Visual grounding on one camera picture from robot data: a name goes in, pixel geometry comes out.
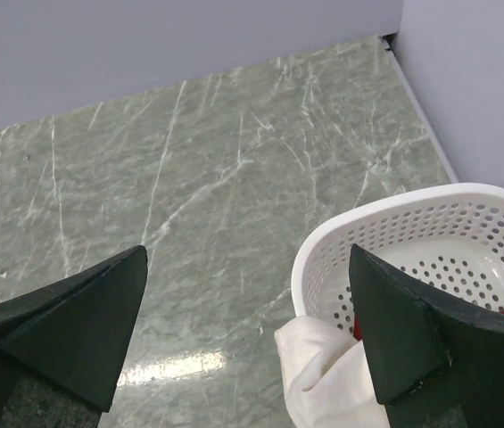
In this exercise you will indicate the red t shirt in basket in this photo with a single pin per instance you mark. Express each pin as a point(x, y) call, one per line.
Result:
point(358, 335)

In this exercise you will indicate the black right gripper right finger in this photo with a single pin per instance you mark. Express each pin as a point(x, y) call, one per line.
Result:
point(435, 360)

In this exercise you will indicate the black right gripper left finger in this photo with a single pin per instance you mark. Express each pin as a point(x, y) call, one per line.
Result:
point(63, 346)

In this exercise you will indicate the white t shirt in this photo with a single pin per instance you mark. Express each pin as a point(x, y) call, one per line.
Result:
point(325, 375)

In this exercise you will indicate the white perforated plastic basket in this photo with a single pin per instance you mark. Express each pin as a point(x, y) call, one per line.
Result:
point(448, 236)

